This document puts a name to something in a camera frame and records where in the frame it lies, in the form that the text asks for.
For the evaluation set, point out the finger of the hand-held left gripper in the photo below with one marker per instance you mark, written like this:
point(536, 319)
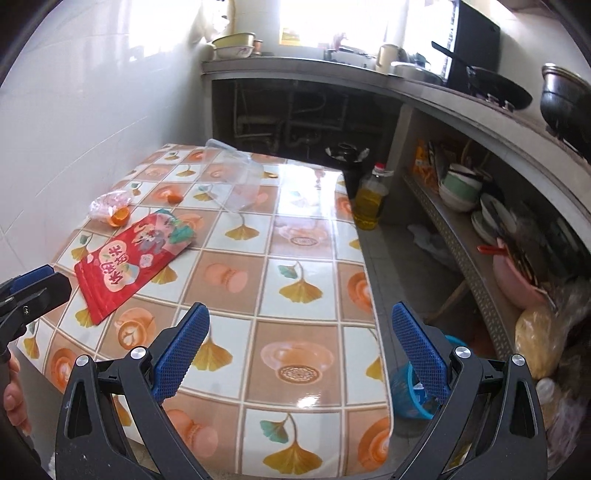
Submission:
point(30, 274)
point(46, 293)

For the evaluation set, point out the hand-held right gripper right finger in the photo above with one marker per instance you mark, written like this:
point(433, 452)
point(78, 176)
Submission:
point(418, 350)

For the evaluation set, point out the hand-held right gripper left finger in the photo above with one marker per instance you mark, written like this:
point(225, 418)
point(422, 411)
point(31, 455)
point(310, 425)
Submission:
point(182, 350)

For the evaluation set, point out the blue plastic basket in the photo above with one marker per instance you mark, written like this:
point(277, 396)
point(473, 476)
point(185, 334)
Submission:
point(406, 383)

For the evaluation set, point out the red printed packet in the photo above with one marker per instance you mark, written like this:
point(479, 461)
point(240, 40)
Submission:
point(129, 263)

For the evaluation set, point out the small clear plastic bag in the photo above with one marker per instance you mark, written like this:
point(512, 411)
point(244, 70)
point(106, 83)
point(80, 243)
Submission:
point(108, 203)

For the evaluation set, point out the small orange peel piece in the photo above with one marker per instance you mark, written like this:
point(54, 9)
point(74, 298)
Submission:
point(174, 199)

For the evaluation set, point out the clear plastic container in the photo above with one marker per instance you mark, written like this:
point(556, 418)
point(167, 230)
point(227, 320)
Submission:
point(240, 180)

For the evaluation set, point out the person's left hand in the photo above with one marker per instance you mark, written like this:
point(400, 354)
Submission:
point(16, 401)

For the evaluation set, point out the grey perforated metal shelf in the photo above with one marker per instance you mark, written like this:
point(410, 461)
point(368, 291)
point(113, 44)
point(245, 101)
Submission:
point(461, 258)

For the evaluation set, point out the white crumpled bag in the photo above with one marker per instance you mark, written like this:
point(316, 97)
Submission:
point(431, 244)

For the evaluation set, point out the pink plastic basin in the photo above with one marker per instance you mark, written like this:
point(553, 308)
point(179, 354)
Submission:
point(512, 284)

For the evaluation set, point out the bag of yellow grain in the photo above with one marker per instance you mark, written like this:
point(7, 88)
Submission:
point(540, 344)

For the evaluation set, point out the red spoon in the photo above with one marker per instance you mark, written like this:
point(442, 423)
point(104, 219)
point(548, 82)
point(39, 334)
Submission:
point(491, 250)

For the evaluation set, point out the leaf pattern tablecloth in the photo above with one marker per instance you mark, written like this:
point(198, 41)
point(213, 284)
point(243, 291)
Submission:
point(295, 258)

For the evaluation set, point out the stack of plates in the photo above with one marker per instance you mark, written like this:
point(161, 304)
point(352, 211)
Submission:
point(494, 221)

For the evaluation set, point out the cooking oil bottle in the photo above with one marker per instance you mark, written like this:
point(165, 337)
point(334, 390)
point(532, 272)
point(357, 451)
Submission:
point(369, 203)

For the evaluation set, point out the stack of bowls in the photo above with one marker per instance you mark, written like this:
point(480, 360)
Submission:
point(459, 191)

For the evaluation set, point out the orange snack packets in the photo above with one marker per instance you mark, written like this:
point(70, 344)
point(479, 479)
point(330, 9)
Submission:
point(425, 164)

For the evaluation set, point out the drain pipes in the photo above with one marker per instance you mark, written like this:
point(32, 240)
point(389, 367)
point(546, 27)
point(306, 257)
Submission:
point(295, 120)

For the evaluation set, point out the black wok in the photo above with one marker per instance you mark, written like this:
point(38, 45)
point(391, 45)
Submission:
point(498, 87)

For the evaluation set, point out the steel pot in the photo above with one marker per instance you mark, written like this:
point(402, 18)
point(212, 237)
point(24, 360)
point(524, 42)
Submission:
point(415, 74)

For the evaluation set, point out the black cooking pot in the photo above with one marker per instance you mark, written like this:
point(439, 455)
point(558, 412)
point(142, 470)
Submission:
point(565, 106)

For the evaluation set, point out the cream kettle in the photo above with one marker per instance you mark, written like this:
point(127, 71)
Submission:
point(387, 57)

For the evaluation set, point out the stacked basins on counter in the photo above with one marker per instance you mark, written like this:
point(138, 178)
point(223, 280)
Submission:
point(233, 46)

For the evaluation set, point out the concrete kitchen counter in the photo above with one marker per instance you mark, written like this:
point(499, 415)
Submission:
point(300, 67)

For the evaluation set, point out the black panel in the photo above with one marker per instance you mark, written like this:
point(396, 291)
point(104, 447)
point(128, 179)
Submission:
point(475, 46)

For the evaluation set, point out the small brown cup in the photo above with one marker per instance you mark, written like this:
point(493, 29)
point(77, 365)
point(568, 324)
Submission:
point(258, 46)

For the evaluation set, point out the yellow box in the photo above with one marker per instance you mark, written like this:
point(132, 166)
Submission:
point(290, 36)

